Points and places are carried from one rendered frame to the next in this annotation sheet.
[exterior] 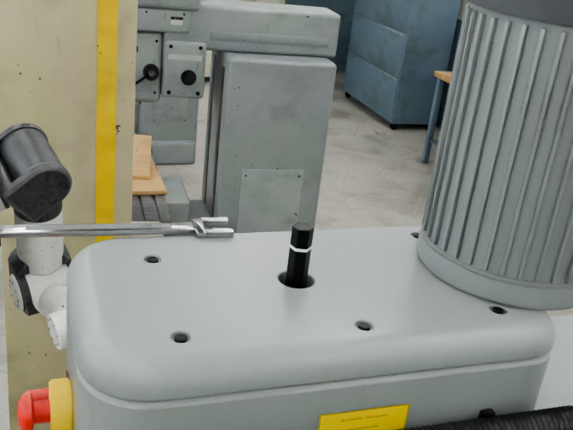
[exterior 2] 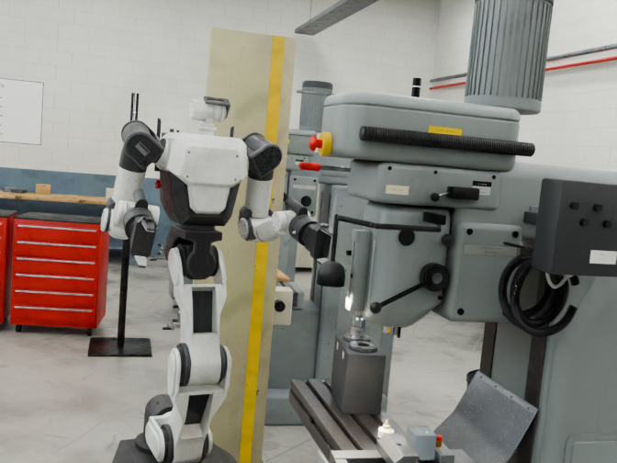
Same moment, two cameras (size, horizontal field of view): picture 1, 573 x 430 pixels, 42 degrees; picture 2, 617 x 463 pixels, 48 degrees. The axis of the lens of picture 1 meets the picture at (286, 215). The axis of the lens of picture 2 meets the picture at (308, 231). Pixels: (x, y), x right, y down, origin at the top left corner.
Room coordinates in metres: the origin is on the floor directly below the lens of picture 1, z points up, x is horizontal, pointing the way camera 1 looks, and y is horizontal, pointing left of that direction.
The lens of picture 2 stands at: (-1.14, 0.05, 1.73)
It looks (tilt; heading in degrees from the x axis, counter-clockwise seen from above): 6 degrees down; 5
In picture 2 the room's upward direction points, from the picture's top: 5 degrees clockwise
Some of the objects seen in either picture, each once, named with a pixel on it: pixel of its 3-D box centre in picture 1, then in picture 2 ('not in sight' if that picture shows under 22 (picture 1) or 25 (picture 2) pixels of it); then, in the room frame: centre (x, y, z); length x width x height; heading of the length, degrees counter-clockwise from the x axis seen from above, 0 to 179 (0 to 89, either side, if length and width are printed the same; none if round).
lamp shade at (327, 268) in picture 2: not in sight; (331, 272); (0.59, 0.15, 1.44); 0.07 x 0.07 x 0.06
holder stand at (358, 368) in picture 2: not in sight; (356, 371); (0.99, 0.06, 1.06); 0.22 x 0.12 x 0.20; 14
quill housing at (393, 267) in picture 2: not in sight; (399, 262); (0.67, -0.02, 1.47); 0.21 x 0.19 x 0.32; 21
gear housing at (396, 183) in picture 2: not in sight; (421, 184); (0.68, -0.06, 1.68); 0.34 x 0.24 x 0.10; 111
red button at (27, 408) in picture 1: (35, 412); (316, 143); (0.57, 0.22, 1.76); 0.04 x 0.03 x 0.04; 21
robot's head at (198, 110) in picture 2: not in sight; (206, 114); (1.13, 0.65, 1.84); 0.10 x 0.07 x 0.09; 123
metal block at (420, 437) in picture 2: not in sight; (420, 442); (0.45, -0.10, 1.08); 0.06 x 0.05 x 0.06; 19
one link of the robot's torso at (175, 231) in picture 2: not in sight; (190, 248); (1.21, 0.69, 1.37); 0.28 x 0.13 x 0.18; 33
